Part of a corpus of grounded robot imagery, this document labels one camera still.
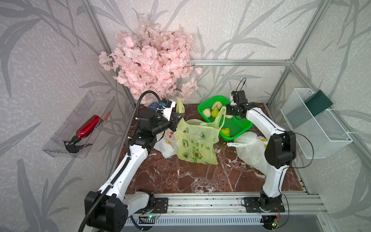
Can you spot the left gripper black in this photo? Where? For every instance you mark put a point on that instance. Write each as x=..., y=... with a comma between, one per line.
x=175, y=120

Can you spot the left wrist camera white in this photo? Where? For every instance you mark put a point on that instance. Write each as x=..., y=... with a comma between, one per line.
x=166, y=108

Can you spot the green plastic basket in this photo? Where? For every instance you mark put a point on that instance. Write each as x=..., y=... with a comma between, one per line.
x=237, y=126

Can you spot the white printed plastic bag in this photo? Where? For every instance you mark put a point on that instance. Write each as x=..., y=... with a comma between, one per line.
x=251, y=149

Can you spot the red spray bottle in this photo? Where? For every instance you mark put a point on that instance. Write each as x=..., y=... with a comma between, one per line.
x=81, y=133

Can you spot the white pear left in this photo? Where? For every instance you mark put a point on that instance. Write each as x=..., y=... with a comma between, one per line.
x=207, y=113

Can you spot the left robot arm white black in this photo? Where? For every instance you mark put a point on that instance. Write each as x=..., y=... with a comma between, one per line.
x=108, y=209

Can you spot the green avocado plastic bag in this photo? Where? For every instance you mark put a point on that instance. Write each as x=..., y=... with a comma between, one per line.
x=195, y=139

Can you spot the dark green card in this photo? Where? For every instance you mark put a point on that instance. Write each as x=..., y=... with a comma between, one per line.
x=317, y=103

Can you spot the pink cherry blossom bouquet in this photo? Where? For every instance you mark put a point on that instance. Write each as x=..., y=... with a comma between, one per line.
x=153, y=59

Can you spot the blue tag at vase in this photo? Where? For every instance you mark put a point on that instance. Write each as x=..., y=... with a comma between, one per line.
x=155, y=106

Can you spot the green pear front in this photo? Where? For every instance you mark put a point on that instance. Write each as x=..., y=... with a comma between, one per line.
x=225, y=132

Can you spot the green pear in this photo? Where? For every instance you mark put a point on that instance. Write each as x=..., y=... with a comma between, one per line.
x=225, y=132
x=215, y=112

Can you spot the clear wall tray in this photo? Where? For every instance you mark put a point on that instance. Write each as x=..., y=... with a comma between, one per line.
x=92, y=103

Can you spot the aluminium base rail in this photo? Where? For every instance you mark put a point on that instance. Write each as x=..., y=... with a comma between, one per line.
x=231, y=203

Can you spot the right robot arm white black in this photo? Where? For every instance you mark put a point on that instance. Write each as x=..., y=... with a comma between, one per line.
x=279, y=153

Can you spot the white wire mesh basket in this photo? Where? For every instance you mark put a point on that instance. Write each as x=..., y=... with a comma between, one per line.
x=320, y=135

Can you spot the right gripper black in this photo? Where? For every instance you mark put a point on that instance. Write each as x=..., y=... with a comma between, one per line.
x=228, y=109

